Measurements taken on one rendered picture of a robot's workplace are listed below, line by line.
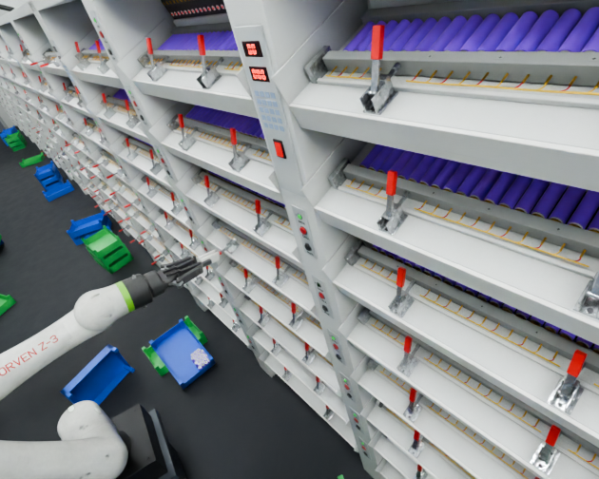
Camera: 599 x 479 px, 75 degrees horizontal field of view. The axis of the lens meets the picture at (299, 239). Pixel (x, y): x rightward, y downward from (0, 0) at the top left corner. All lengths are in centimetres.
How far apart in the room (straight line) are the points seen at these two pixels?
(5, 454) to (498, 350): 111
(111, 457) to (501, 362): 110
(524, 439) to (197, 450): 147
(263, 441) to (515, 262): 153
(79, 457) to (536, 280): 120
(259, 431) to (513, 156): 169
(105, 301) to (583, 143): 107
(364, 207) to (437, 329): 24
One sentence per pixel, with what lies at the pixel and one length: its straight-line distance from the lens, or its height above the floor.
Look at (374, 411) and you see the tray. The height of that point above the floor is 52.
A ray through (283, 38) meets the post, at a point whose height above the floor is 154.
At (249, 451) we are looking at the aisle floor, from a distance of 191.
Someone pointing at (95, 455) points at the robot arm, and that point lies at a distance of 138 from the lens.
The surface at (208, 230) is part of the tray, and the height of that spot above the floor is 91.
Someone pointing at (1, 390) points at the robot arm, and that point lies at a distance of 132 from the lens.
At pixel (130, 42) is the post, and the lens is 125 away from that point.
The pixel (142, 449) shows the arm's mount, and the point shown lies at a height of 38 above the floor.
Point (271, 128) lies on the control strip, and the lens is 68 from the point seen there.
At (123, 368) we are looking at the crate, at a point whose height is 1.
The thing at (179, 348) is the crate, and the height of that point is 8.
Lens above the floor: 163
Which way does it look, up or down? 36 degrees down
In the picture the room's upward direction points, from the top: 16 degrees counter-clockwise
